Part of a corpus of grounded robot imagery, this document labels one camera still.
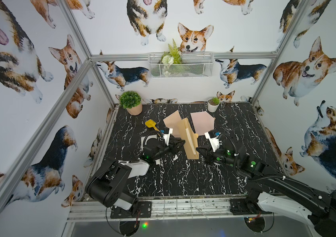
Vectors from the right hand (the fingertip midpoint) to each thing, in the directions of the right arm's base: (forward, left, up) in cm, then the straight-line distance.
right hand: (195, 149), depth 70 cm
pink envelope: (+33, -9, -22) cm, 41 cm away
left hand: (+9, +5, -7) cm, 13 cm away
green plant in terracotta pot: (+41, +41, -8) cm, 59 cm away
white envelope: (+4, +21, -23) cm, 31 cm away
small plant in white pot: (+45, -17, -16) cm, 51 cm away
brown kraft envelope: (+5, +2, -1) cm, 5 cm away
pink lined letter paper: (+30, +12, -18) cm, 37 cm away
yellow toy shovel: (+31, +28, -21) cm, 47 cm away
